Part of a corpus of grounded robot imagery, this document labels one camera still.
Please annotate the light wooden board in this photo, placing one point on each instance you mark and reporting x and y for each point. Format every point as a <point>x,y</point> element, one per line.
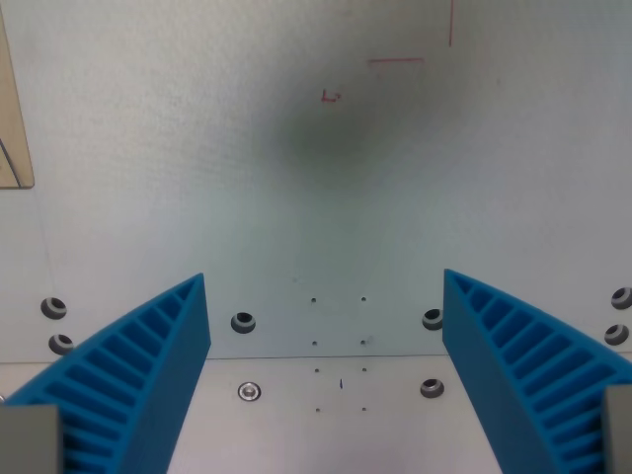
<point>14,123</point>

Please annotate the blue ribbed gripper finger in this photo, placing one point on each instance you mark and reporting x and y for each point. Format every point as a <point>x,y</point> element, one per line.
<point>148,375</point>
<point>498,375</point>

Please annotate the silver countersunk screw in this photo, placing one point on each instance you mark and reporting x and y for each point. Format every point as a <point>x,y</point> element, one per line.
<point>249,391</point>

